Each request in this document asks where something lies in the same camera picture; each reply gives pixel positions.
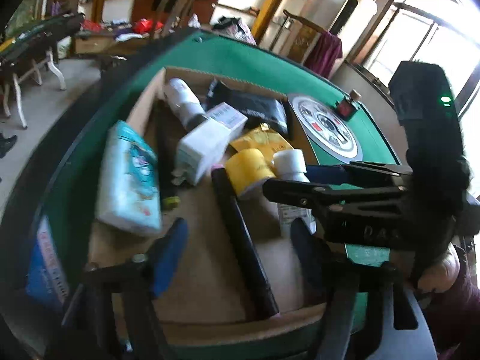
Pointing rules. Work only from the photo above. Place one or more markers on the yellow cheese cracker packet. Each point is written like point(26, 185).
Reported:
point(264, 139)

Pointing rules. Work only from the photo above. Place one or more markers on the black tube pink cap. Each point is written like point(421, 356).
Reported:
point(261, 303)

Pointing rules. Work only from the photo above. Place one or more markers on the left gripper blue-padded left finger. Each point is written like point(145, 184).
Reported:
point(165, 254)

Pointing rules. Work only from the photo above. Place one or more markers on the round grey table centre console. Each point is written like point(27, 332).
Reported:
point(324, 128)

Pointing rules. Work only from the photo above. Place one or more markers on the person's right hand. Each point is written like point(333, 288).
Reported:
point(440, 277)

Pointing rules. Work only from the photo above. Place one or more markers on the white small carton box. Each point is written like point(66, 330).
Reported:
point(230, 117)

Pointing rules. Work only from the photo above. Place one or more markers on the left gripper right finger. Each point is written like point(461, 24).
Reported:
point(314, 258)

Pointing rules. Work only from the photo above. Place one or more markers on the white power adapter block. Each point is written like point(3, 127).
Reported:
point(198, 150)

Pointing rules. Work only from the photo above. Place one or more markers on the wooden chair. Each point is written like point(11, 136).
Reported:
point(180, 10)

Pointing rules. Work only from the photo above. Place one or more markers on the blue book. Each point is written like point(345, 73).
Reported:
point(46, 280)

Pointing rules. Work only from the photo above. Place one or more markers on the open cardboard box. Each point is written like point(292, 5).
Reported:
point(207, 289)

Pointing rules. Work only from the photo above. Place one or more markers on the white cylinder bottle in box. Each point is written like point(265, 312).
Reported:
point(183, 103)

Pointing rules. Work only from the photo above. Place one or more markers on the light blue tissue pack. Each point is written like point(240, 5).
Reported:
point(128, 193)

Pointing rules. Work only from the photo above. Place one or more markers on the maroon cloth on chair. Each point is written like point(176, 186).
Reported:
point(322, 58)

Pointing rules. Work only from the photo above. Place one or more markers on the black pouch in box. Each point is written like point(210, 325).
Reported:
point(258, 109)

